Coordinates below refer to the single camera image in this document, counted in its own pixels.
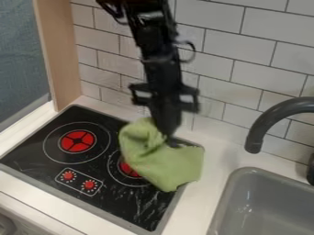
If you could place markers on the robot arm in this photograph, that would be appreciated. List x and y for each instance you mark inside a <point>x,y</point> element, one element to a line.
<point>153,39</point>

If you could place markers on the toy stove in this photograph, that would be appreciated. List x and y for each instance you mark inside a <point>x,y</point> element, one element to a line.
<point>77,153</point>

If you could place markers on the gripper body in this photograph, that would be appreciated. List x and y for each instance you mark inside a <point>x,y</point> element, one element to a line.
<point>165,104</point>

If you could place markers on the tap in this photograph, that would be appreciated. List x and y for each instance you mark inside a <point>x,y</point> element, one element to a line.
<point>265,119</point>

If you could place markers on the green cloth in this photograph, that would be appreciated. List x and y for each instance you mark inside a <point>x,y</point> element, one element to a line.
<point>163,162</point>

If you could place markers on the toy sink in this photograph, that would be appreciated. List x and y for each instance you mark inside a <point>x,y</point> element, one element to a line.
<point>265,205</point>

